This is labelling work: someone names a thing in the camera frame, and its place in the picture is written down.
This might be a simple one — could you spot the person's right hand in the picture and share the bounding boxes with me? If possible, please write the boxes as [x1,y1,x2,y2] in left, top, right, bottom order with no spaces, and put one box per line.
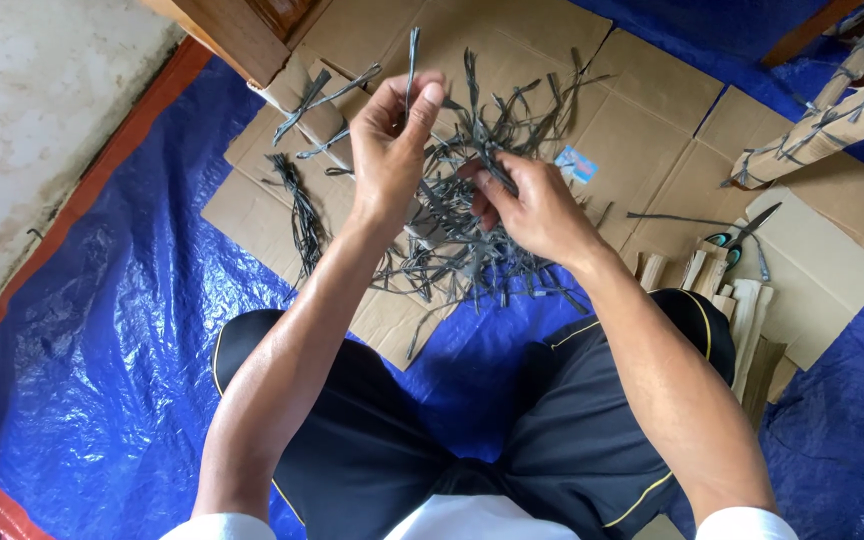
[457,150,607,266]

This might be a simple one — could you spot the person's left hand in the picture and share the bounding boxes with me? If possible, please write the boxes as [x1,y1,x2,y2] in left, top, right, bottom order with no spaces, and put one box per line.
[348,70,449,225]

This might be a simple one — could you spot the pile of grey plastic strips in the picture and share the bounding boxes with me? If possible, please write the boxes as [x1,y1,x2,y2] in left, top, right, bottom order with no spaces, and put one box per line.
[368,46,617,361]

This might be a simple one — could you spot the single grey plastic strip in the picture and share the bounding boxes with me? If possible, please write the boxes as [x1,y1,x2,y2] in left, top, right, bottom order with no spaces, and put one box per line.
[403,27,422,125]

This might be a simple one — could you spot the blue red sticker label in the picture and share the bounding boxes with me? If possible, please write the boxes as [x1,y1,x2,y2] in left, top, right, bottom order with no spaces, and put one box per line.
[553,144,600,186]

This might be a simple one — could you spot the strip-tied cardboard bundle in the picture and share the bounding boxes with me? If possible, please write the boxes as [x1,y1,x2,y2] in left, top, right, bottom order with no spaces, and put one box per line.
[247,54,384,178]
[720,60,864,190]
[803,3,864,117]

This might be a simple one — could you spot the tied bundle of grey strips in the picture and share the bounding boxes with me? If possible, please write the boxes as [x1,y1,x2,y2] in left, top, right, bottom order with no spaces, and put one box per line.
[261,152,328,290]

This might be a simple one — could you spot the long grey strip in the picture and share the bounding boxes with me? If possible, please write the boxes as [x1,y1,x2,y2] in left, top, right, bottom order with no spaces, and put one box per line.
[624,211,772,283]

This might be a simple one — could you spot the large flattened cardboard sheet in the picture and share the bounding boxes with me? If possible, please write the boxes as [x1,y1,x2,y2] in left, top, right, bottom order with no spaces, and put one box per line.
[201,0,864,373]

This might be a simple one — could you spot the brown wooden cabinet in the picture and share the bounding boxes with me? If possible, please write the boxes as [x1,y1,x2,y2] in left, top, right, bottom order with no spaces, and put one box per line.
[139,0,332,90]

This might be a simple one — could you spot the stack of cut cardboard pieces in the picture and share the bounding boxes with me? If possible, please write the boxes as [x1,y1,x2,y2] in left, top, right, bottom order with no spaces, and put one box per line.
[634,238,801,429]

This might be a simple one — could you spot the black shorts with yellow piping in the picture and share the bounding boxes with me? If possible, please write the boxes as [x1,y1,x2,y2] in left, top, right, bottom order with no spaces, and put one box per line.
[210,288,738,540]

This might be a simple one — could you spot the small pale cardboard sheet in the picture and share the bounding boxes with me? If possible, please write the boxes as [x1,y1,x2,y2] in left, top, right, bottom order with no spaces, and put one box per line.
[732,186,864,372]

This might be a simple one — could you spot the brown wooden furniture leg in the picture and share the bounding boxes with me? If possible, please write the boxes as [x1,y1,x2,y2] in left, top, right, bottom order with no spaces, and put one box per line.
[759,0,864,70]

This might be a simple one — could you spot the white shirt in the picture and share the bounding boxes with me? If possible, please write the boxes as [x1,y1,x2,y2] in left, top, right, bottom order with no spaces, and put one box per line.
[160,493,801,540]

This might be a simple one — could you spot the blue tarp with orange edge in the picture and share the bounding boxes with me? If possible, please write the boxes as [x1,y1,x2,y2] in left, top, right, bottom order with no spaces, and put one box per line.
[0,0,864,540]

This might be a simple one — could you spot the teal handled scissors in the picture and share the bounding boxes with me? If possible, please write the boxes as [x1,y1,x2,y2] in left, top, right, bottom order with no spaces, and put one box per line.
[704,201,784,272]

